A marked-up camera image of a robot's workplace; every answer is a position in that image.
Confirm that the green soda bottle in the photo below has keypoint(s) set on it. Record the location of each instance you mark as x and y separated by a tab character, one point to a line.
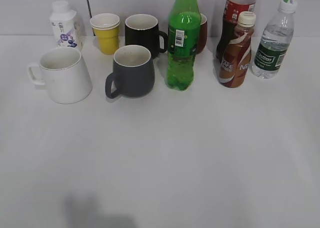
184	25

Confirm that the white ceramic mug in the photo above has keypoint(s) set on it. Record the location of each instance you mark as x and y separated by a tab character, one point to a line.
64	74

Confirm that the yellow paper cup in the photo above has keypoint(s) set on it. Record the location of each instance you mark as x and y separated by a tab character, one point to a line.
108	39

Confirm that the inner white paper cup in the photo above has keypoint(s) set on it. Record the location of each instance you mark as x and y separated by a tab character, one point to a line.
104	21

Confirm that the grey ceramic mug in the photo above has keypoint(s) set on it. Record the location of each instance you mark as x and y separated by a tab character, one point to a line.
133	73

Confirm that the black ceramic mug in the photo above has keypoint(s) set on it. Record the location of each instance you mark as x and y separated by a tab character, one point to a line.
143	30

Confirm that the brown coffee drink bottle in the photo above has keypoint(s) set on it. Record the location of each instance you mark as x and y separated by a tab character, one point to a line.
237	55

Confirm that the dark red ceramic mug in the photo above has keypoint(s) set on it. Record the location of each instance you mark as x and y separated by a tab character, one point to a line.
202	41

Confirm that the white yogurt carton bottle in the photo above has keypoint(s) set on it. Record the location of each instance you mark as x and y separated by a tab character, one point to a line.
66	25

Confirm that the clear water bottle green label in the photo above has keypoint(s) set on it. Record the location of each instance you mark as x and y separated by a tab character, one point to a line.
275	41

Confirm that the cola bottle red label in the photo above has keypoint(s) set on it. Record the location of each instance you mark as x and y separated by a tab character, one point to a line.
231	13

